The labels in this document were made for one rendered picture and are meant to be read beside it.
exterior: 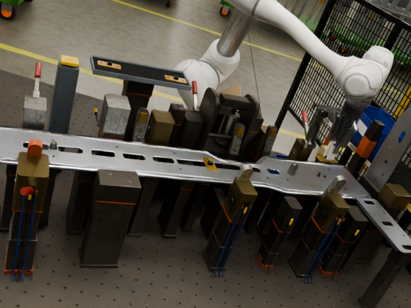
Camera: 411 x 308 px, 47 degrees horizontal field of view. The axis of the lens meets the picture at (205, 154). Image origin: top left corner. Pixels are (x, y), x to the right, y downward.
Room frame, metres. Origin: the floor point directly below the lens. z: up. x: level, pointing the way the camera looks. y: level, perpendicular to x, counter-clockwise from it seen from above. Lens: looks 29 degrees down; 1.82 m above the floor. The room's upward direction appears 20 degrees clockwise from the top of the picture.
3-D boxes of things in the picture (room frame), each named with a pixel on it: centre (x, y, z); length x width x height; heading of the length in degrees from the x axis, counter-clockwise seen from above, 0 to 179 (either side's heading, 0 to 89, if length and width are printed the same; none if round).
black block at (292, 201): (1.39, -0.35, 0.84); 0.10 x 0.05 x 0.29; 26
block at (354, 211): (1.49, -0.60, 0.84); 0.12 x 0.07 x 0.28; 26
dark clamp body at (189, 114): (1.61, 0.10, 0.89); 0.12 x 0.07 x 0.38; 26
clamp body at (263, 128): (1.75, -0.20, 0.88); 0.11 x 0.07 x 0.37; 26
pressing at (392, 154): (1.75, -0.69, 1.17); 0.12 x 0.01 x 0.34; 26
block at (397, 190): (1.65, -0.75, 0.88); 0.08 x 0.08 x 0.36; 26
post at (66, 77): (1.52, 0.56, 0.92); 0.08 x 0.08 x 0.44; 26
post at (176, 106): (1.58, 0.15, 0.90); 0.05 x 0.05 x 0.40; 26
